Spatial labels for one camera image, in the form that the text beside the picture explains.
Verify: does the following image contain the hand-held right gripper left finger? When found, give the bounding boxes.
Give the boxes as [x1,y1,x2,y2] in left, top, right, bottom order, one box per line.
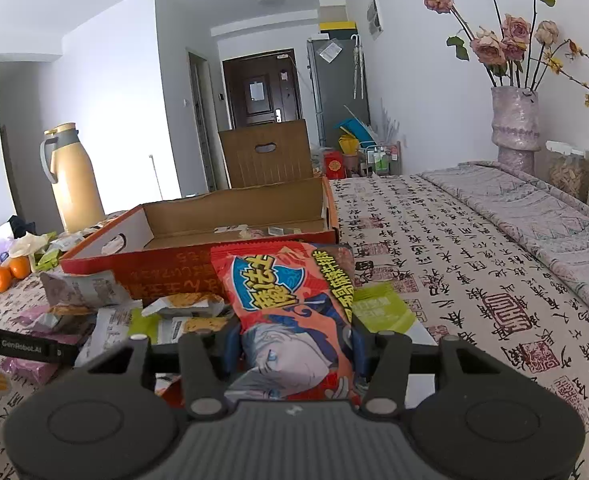
[87,320,244,421]

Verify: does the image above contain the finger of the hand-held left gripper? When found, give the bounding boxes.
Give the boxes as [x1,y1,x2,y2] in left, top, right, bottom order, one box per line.
[52,341,78,367]

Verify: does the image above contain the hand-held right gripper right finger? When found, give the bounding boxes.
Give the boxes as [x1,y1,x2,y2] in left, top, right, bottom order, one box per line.
[349,319,507,419]

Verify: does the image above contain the green snack packet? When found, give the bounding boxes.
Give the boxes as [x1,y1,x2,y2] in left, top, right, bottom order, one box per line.
[351,281,437,347]

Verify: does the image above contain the red cartoon snack packet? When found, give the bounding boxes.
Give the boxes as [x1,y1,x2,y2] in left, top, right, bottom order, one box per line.
[209,241,375,406]

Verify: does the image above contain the pile of white biscuit packets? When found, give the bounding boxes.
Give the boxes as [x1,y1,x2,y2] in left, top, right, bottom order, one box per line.
[39,269,235,368]

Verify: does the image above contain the orange cardboard box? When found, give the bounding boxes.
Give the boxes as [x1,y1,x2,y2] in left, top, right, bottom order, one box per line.
[59,176,341,306]

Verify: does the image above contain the pink snack packet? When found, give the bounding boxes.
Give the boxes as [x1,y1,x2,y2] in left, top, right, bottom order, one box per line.
[0,355,61,386]

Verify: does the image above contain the small green packet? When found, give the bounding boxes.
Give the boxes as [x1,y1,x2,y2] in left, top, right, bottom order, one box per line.
[33,249,64,272]

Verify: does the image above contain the crumpled white plastic bag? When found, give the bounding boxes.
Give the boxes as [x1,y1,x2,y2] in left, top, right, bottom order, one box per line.
[7,232,58,261]

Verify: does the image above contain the grey printed snack packet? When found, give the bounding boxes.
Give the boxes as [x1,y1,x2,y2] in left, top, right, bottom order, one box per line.
[49,234,82,252]

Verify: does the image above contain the calligraphy print tablecloth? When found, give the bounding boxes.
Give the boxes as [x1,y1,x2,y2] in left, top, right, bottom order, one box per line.
[0,172,589,480]

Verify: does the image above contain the dark cloth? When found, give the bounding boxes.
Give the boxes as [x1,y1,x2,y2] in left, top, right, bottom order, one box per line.
[8,215,36,238]

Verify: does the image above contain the yellow thermos jug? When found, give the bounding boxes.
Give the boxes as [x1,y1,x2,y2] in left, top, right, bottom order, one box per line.
[39,122,106,235]

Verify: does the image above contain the red gift box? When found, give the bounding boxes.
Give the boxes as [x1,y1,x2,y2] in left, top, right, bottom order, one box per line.
[324,149,346,179]

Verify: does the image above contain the trolley rack with bottles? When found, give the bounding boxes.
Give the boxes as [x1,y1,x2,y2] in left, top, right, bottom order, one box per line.
[365,141,403,177]

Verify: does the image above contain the grey patterned cloth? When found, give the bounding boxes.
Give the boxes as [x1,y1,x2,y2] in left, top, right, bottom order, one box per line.
[419,160,589,331]

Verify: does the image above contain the blue and yellow bags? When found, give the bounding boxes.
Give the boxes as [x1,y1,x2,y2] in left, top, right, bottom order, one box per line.
[335,117,375,157]

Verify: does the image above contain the grey side door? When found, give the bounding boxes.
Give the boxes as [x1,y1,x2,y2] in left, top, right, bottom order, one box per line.
[188,51,216,195]

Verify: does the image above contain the dark brown entrance door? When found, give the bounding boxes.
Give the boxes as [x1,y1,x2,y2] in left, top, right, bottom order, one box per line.
[223,49,304,131]

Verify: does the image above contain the grey refrigerator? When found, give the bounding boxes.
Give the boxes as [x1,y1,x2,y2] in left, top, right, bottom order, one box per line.
[307,35,370,146]

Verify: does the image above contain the glass jar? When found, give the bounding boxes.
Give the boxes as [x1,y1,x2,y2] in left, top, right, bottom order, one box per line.
[545,140,589,203]

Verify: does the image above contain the pink ribbed vase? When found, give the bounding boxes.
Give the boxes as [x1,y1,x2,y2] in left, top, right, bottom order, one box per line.
[491,86,541,173]

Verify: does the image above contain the white umbrella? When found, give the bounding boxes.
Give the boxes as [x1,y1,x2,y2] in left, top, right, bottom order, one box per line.
[351,34,366,100]

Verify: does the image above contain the yellow black box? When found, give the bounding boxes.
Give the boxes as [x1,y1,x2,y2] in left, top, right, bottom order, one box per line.
[319,20,356,39]

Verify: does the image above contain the dried pink roses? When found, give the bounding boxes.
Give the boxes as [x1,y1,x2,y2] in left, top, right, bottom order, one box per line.
[417,0,562,92]

